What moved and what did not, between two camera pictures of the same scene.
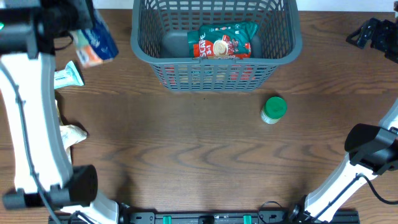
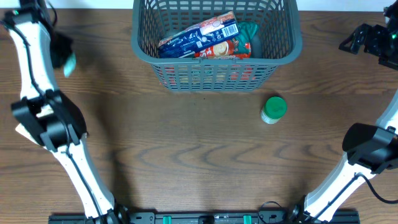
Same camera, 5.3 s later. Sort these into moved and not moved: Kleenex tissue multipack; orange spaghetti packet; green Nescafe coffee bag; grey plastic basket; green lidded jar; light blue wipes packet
Moved: Kleenex tissue multipack; light blue wipes packet
Not moved: grey plastic basket; green Nescafe coffee bag; green lidded jar; orange spaghetti packet
